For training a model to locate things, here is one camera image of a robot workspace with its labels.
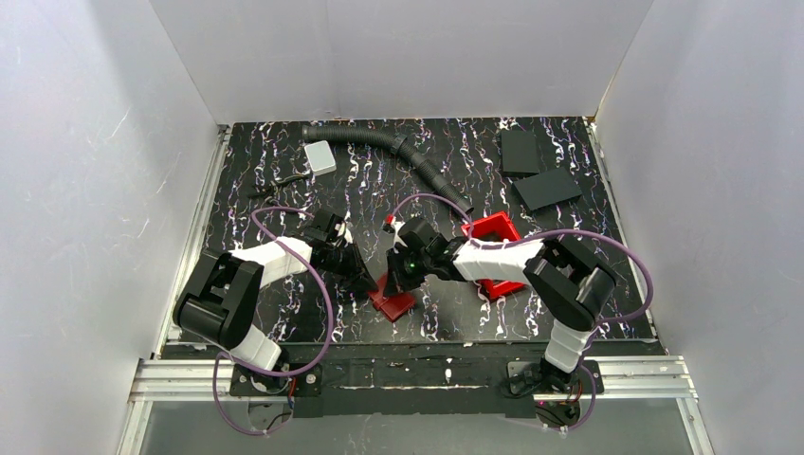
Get red card holder wallet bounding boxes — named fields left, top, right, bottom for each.
left=368, top=274, right=416, bottom=322

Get red plastic tray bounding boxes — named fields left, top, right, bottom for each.
left=454, top=211, right=541, bottom=300

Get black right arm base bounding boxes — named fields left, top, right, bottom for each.
left=499, top=359, right=605, bottom=431

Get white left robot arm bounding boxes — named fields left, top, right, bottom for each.
left=173, top=209, right=377, bottom=377

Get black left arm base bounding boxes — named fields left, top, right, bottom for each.
left=229, top=364, right=322, bottom=398

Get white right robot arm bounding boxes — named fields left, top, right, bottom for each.
left=384, top=217, right=616, bottom=375

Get black pliers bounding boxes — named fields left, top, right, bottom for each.
left=248, top=173, right=312, bottom=203

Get small grey box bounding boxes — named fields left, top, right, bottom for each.
left=303, top=140, right=337, bottom=176

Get black flat pad lower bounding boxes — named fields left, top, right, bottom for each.
left=513, top=169, right=582, bottom=212

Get black flat pad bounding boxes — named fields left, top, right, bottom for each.
left=499, top=130, right=539, bottom=177
left=513, top=169, right=582, bottom=212

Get black flat pad upper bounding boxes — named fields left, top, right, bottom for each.
left=499, top=130, right=539, bottom=177

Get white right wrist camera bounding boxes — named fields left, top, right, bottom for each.
left=382, top=214, right=407, bottom=247

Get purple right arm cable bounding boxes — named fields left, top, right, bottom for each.
left=384, top=192, right=656, bottom=434

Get black corrugated hose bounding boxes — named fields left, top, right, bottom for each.
left=301, top=124, right=474, bottom=218

